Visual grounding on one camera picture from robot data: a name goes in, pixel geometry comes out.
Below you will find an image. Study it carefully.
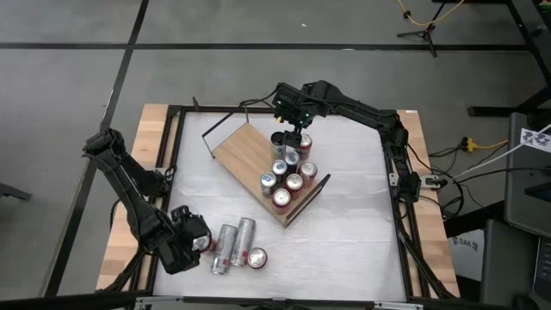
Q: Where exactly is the red Fanta soda can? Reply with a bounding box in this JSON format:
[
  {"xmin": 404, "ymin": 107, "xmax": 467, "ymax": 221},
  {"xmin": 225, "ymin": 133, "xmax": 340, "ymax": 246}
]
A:
[
  {"xmin": 297, "ymin": 133, "xmax": 314, "ymax": 161},
  {"xmin": 299, "ymin": 160, "xmax": 319, "ymax": 189},
  {"xmin": 246, "ymin": 247, "xmax": 269, "ymax": 270},
  {"xmin": 270, "ymin": 187, "xmax": 292, "ymax": 215},
  {"xmin": 285, "ymin": 173, "xmax": 305, "ymax": 201},
  {"xmin": 192, "ymin": 234, "xmax": 216, "ymax": 254}
]

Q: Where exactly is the black chair base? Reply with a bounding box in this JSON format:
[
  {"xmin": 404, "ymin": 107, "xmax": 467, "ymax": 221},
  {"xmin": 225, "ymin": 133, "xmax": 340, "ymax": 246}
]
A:
[{"xmin": 0, "ymin": 183, "xmax": 34, "ymax": 202}]

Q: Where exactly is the wooden tray with wire handle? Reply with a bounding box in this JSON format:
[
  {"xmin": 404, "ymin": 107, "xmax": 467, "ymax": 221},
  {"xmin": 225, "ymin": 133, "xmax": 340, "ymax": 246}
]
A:
[{"xmin": 201, "ymin": 101, "xmax": 332, "ymax": 228}]

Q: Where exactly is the yellow floor cable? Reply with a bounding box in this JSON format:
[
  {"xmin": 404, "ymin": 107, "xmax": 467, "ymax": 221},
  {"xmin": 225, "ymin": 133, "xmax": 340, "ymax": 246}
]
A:
[{"xmin": 394, "ymin": 0, "xmax": 467, "ymax": 28}]

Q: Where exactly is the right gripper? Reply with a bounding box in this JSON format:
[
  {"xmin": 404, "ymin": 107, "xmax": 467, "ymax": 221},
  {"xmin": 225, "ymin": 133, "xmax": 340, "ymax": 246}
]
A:
[{"xmin": 273, "ymin": 82, "xmax": 323, "ymax": 150}]

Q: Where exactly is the dark keypad device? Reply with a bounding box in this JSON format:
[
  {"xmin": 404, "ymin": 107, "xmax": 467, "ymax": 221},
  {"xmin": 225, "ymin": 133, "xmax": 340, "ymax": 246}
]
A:
[{"xmin": 531, "ymin": 235, "xmax": 551, "ymax": 302}]

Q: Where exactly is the white printed marker card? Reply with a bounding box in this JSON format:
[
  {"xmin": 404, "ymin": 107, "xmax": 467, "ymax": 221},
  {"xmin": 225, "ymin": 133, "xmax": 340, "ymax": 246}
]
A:
[{"xmin": 519, "ymin": 127, "xmax": 551, "ymax": 154}]

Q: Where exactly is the black tripod stand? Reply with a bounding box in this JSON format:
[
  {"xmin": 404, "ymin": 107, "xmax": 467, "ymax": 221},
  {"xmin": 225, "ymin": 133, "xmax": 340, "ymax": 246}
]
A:
[{"xmin": 395, "ymin": 0, "xmax": 451, "ymax": 59}]

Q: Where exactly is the black flat device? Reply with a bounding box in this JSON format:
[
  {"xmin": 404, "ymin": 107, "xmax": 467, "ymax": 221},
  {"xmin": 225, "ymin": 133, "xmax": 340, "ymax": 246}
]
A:
[{"xmin": 524, "ymin": 180, "xmax": 551, "ymax": 203}]

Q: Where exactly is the white cable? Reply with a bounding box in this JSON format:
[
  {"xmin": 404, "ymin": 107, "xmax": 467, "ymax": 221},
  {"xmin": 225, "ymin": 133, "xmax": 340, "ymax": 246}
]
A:
[{"xmin": 450, "ymin": 123, "xmax": 551, "ymax": 181}]

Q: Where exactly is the white table cover sheet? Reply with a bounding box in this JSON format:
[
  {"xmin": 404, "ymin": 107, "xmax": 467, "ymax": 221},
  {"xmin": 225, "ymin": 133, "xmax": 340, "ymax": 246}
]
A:
[{"xmin": 152, "ymin": 110, "xmax": 408, "ymax": 302}]

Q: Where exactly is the white printed box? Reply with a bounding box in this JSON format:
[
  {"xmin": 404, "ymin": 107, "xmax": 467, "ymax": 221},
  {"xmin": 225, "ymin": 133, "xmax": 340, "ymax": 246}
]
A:
[{"xmin": 447, "ymin": 229, "xmax": 486, "ymax": 282}]

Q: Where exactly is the black metal table frame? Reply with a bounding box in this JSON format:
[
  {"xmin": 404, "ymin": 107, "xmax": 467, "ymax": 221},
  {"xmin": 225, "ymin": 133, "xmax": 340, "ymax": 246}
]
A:
[{"xmin": 96, "ymin": 96, "xmax": 460, "ymax": 302}]

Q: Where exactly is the black desk leg frame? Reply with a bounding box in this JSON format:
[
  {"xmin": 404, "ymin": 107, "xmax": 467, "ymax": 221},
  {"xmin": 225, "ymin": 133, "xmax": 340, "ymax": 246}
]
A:
[{"xmin": 432, "ymin": 0, "xmax": 551, "ymax": 118}]

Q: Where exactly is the grey equipment case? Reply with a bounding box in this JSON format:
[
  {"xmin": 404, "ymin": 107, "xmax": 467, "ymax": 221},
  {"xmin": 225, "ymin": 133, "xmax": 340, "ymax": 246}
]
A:
[{"xmin": 503, "ymin": 111, "xmax": 551, "ymax": 239}]

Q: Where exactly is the grey bin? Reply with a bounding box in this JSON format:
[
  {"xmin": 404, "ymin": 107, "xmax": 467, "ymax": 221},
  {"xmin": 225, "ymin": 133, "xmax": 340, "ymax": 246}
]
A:
[{"xmin": 480, "ymin": 218, "xmax": 542, "ymax": 307}]

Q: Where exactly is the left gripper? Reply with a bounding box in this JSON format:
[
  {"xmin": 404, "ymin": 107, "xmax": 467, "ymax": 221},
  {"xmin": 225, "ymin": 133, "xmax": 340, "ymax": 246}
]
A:
[{"xmin": 158, "ymin": 205, "xmax": 213, "ymax": 276}]

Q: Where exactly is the tall silver Celsius can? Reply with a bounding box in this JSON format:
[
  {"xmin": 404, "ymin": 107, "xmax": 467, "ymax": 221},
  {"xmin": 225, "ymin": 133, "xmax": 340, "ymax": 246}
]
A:
[
  {"xmin": 209, "ymin": 223, "xmax": 238, "ymax": 276},
  {"xmin": 230, "ymin": 217, "xmax": 257, "ymax": 268},
  {"xmin": 269, "ymin": 131, "xmax": 288, "ymax": 163}
]

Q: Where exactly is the black front frame rail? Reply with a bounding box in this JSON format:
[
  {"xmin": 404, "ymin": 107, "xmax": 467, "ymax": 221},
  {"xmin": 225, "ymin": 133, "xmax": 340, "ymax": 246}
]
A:
[{"xmin": 0, "ymin": 290, "xmax": 551, "ymax": 310}]

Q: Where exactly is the yellow power plug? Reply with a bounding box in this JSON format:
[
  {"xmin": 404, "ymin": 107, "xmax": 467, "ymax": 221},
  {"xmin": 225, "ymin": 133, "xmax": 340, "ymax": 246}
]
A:
[{"xmin": 461, "ymin": 136, "xmax": 511, "ymax": 153}]

